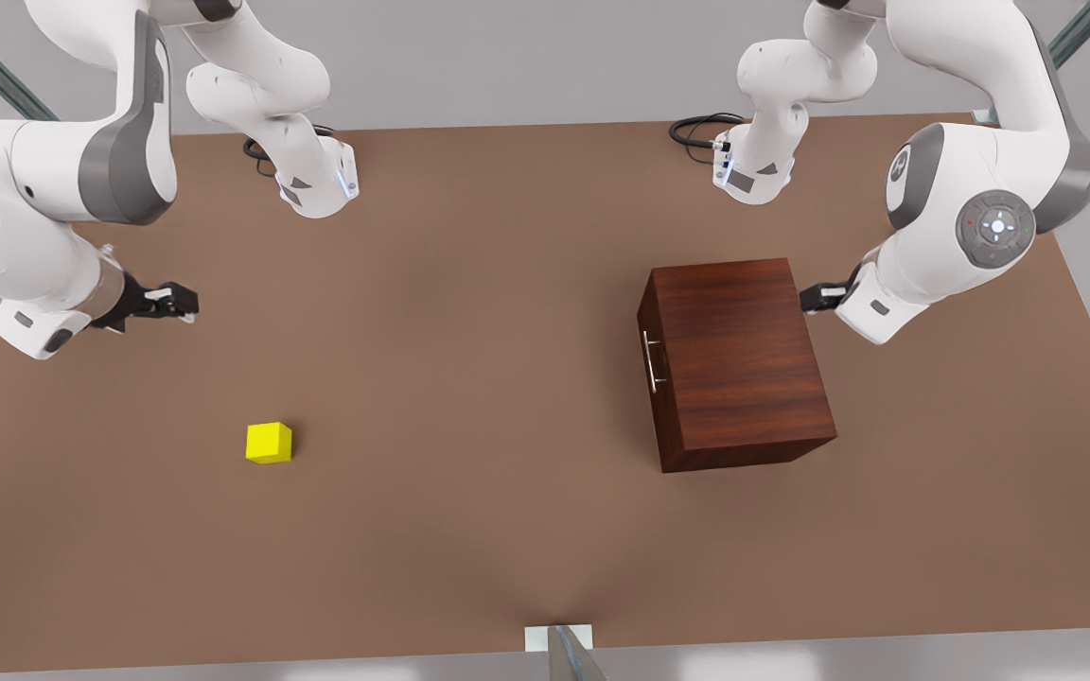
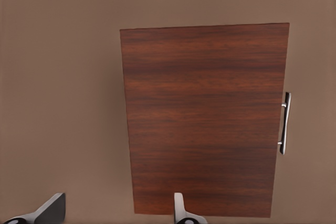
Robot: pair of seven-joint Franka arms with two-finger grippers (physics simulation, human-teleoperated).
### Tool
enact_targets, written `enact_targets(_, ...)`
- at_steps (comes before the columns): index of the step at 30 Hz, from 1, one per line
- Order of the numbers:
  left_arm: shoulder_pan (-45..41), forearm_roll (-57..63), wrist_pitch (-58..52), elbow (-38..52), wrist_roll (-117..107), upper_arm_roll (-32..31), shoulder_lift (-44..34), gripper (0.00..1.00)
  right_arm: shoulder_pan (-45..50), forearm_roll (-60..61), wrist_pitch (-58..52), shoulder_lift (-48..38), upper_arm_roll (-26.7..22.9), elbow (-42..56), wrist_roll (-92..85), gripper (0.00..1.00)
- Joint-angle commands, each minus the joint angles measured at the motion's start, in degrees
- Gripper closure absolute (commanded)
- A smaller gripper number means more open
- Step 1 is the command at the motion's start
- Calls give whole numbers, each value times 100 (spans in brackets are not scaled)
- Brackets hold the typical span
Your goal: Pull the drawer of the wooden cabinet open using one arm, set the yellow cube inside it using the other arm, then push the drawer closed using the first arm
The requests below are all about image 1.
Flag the yellow cube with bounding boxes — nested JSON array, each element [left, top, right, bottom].
[[245, 422, 293, 465]]

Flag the black cable loop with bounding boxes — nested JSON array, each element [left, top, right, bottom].
[[669, 113, 747, 166], [242, 124, 337, 179]]

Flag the silver drawer handle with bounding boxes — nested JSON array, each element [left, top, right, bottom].
[[642, 330, 669, 395]]

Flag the dark wooden drawer cabinet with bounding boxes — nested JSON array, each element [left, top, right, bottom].
[[637, 257, 838, 474]]

